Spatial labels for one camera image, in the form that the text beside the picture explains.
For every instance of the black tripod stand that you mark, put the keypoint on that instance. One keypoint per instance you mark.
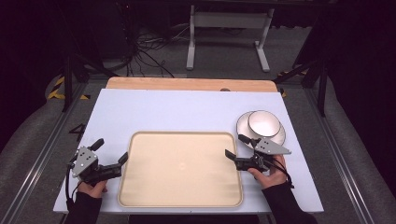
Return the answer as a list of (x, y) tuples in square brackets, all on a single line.
[(67, 84), (322, 90)]

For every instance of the white ceramic plate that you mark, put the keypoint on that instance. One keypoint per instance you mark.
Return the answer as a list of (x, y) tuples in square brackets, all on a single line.
[(243, 127)]

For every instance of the person's right hand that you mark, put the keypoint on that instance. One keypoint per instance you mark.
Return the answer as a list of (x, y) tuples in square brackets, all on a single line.
[(274, 178)]

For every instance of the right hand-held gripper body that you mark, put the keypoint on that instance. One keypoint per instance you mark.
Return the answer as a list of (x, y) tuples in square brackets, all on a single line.
[(269, 148)]

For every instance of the yellow black hazard tape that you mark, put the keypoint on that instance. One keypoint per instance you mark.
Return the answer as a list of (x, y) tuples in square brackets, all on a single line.
[(56, 91)]

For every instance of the white ceramic bowl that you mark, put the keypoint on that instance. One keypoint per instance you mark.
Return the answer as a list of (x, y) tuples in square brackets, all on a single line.
[(264, 123)]

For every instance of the white table board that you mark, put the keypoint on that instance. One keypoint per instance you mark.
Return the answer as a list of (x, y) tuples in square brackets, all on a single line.
[(174, 109)]

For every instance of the white metal stand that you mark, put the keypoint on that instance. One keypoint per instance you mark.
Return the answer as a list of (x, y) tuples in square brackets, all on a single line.
[(190, 53)]

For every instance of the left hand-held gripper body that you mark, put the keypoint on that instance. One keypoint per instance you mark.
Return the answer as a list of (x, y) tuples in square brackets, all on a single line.
[(84, 161)]

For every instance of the person's left hand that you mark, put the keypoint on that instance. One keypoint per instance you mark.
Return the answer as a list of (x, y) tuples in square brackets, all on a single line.
[(93, 190)]

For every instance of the beige plastic tray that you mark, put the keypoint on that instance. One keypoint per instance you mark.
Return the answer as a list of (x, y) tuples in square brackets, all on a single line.
[(180, 169)]

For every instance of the aluminium floor rail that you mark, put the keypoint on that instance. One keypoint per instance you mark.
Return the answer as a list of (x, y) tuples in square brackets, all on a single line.
[(40, 155), (339, 149)]

